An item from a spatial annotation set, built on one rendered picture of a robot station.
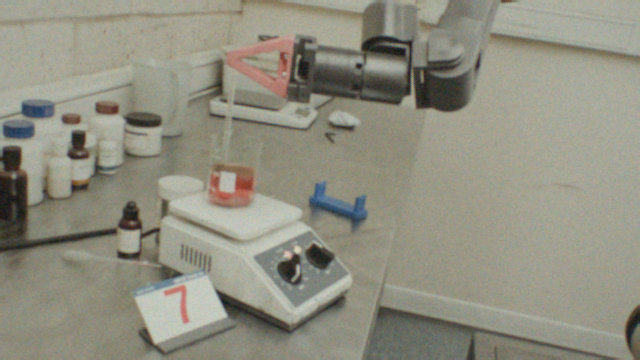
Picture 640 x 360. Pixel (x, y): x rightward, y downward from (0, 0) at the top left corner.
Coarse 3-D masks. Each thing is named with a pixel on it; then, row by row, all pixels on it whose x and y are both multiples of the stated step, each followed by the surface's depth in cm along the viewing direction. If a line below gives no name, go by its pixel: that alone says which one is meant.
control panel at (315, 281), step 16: (288, 240) 73; (304, 240) 75; (320, 240) 76; (256, 256) 68; (272, 256) 69; (304, 256) 72; (272, 272) 67; (304, 272) 70; (320, 272) 72; (336, 272) 74; (288, 288) 67; (304, 288) 68; (320, 288) 70
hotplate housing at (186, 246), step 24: (168, 216) 74; (168, 240) 73; (192, 240) 71; (216, 240) 69; (240, 240) 70; (264, 240) 71; (168, 264) 74; (192, 264) 71; (216, 264) 69; (240, 264) 67; (216, 288) 70; (240, 288) 68; (264, 288) 66; (336, 288) 72; (264, 312) 67; (288, 312) 65; (312, 312) 69
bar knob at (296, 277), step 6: (294, 258) 68; (300, 258) 69; (282, 264) 69; (288, 264) 69; (294, 264) 68; (300, 264) 68; (282, 270) 68; (288, 270) 68; (294, 270) 67; (300, 270) 67; (282, 276) 67; (288, 276) 68; (294, 276) 67; (300, 276) 69; (288, 282) 67; (294, 282) 68; (300, 282) 68
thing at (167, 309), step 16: (176, 288) 65; (192, 288) 66; (208, 288) 67; (144, 304) 62; (160, 304) 63; (176, 304) 64; (192, 304) 65; (208, 304) 66; (160, 320) 62; (176, 320) 63; (192, 320) 64
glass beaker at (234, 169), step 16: (224, 144) 71; (240, 144) 77; (256, 144) 75; (224, 160) 71; (240, 160) 71; (256, 160) 73; (208, 176) 74; (224, 176) 72; (240, 176) 72; (256, 176) 74; (208, 192) 74; (224, 192) 72; (240, 192) 73; (256, 192) 75; (224, 208) 73; (240, 208) 73
